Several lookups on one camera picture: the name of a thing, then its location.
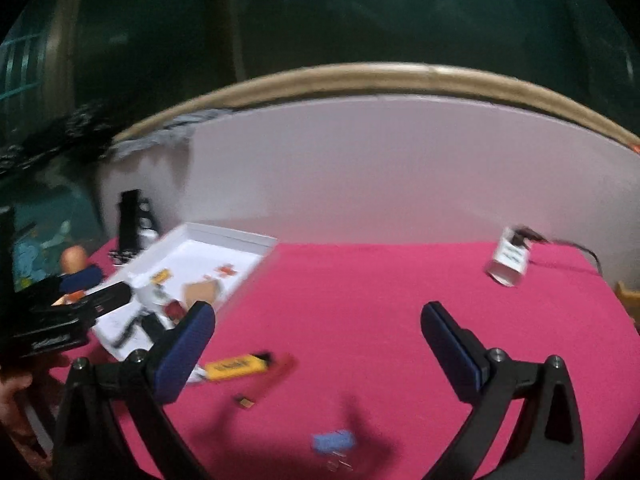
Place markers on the grey cloth on chair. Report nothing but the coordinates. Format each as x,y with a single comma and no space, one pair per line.
175,132

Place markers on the red lighter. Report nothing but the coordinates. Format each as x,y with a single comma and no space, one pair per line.
276,373

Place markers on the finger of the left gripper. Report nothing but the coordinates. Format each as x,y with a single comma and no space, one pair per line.
53,287
104,300

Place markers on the black cat phone stand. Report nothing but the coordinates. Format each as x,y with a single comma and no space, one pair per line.
148,233

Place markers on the black smartphone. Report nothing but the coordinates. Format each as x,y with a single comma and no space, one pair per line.
128,224

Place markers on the white shallow cardboard tray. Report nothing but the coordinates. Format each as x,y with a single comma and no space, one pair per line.
190,253

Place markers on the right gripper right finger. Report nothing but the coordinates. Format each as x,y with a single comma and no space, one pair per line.
460,354

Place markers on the yellow lighter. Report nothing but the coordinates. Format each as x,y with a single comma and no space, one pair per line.
232,368

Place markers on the blue binder clip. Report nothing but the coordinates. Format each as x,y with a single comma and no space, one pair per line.
334,447

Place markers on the white charger with cable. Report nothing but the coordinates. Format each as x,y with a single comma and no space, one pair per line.
509,261

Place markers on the black power adapter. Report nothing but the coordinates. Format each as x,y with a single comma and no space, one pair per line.
148,321

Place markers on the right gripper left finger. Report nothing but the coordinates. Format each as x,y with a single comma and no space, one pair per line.
174,357

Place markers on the person's left hand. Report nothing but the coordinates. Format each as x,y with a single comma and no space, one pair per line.
16,380

